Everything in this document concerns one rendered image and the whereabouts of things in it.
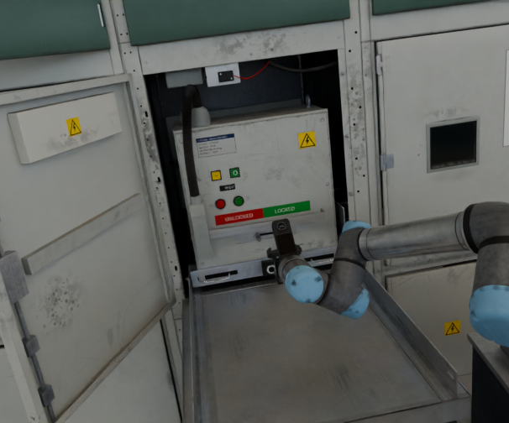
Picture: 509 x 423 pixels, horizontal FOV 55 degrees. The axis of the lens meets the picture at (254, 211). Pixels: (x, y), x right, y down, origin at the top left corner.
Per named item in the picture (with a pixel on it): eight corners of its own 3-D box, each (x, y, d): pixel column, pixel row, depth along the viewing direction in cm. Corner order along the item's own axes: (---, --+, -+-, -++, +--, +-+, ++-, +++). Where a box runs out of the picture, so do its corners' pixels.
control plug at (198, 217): (213, 258, 153) (204, 205, 148) (197, 260, 153) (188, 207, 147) (212, 248, 161) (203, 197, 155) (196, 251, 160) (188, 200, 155)
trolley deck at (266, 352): (471, 417, 107) (471, 394, 105) (186, 477, 101) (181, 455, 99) (363, 282, 171) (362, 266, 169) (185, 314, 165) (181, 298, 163)
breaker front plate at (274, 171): (338, 250, 170) (327, 111, 155) (199, 274, 165) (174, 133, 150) (337, 248, 171) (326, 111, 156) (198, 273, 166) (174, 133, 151)
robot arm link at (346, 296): (378, 273, 112) (335, 254, 110) (367, 320, 107) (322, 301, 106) (361, 279, 119) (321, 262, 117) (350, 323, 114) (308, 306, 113)
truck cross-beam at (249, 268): (347, 260, 171) (346, 244, 169) (192, 288, 166) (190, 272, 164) (343, 255, 176) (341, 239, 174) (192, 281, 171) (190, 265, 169)
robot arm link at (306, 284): (318, 312, 105) (282, 297, 104) (306, 296, 116) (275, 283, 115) (333, 279, 105) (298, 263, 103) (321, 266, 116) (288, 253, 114)
